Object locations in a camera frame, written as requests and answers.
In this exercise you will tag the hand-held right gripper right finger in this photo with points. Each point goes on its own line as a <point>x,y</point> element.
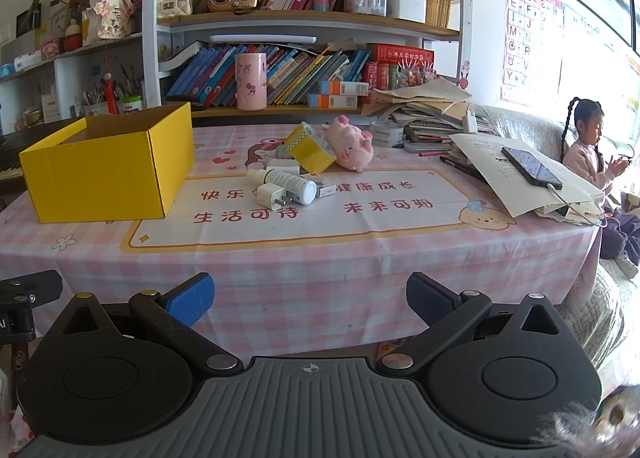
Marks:
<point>427,295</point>

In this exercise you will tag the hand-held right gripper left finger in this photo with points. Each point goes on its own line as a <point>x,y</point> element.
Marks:
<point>192,295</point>

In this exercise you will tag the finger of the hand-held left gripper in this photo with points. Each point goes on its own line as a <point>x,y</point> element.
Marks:
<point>30,285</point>

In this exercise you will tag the white charger plug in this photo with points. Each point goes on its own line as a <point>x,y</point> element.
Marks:
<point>272,195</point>

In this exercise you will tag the yellow cardboard box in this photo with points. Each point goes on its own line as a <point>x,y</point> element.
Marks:
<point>100,177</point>

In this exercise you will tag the small white dropper bottle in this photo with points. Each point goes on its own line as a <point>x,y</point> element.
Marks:
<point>256,175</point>

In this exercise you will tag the white staple box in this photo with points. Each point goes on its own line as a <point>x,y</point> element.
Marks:
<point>325,191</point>

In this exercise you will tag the white plastic bottle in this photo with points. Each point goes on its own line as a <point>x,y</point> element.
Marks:
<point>300,188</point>

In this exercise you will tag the small white container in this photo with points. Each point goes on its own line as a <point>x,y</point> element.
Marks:
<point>284,167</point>

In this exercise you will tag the pink plush pig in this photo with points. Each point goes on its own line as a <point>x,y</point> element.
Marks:
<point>350,145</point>

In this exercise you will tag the yellow tape roll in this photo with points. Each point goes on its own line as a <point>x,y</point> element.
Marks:
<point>312,155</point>

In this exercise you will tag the pink checked tablecloth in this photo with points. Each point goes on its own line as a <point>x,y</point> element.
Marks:
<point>300,258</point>

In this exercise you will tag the black piano keyboard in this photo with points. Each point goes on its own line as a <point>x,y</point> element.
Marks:
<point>10,162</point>

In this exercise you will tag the black pen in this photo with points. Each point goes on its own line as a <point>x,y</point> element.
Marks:
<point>460,166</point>

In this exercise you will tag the red pencil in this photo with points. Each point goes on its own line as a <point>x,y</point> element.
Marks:
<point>429,154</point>

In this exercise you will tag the black smartphone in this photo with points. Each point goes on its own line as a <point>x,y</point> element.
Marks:
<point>530,165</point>

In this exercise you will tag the clear tape roll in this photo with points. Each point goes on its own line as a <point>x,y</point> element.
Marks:
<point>385,135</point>

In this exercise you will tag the white power adapter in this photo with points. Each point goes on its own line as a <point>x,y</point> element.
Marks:
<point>470,120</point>

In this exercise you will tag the sofa with pale cover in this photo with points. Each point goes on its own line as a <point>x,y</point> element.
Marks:
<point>610,318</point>

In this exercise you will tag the white and green cup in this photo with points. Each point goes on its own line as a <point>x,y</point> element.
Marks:
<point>130,105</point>

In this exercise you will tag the red tassel ornament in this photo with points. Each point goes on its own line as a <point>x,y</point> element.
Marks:
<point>109,92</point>

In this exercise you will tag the white side shelf unit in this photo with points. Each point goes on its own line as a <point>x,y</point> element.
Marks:
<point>65,72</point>

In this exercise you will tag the pink cylindrical holder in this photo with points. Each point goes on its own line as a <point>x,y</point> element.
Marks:
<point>250,80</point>

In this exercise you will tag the red boxed book set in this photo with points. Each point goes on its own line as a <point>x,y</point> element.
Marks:
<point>377,76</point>

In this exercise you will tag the red flat box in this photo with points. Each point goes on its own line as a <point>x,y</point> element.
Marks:
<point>400,53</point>

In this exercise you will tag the row of slanted books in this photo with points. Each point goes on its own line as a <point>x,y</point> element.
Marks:
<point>300,72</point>

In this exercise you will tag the white desk bookshelf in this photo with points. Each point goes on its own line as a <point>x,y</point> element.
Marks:
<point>150,37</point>

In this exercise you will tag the white light bar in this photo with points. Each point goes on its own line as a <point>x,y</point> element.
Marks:
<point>262,38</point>

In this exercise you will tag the pink plush doll bouquet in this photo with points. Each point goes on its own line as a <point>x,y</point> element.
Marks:
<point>112,10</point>

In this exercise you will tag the white pen holder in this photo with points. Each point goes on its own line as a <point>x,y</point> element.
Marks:
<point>407,5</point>

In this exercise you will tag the alphabet wall poster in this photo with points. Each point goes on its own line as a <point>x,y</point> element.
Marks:
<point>530,37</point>

